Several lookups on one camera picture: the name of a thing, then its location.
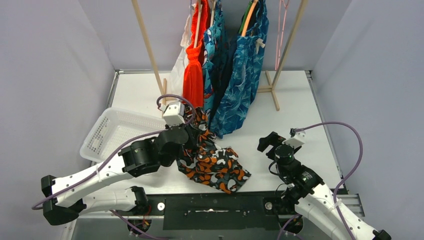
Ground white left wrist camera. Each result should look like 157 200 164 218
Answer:
162 101 185 127

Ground white plastic basket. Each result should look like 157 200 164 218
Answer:
79 107 166 163

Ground blue leaf print shorts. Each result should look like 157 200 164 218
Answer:
209 0 269 139

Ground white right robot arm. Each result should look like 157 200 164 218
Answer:
257 131 392 240

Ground wooden clothes rack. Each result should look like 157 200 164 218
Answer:
131 0 309 111

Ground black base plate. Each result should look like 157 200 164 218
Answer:
112 190 316 240

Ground navy blue shorts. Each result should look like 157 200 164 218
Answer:
209 35 238 125

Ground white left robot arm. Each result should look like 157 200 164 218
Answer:
40 124 200 226

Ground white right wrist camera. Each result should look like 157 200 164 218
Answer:
283 131 306 149

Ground orange mesh shorts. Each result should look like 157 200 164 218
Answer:
182 0 210 108

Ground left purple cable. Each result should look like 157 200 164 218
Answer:
31 94 197 240

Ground white garment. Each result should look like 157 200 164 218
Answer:
167 14 192 96

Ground pink wire hanger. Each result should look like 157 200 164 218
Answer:
274 0 290 70

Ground left wooden hanger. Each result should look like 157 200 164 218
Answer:
193 0 203 48

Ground camouflage orange black shorts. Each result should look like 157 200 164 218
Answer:
176 107 252 194

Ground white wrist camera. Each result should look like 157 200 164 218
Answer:
162 101 185 127
283 131 306 149

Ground teal shark print shorts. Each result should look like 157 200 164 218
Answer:
202 0 228 118

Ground orange wooden hanger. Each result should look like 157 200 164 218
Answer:
240 0 259 37

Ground green hanger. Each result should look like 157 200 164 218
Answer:
238 1 252 35

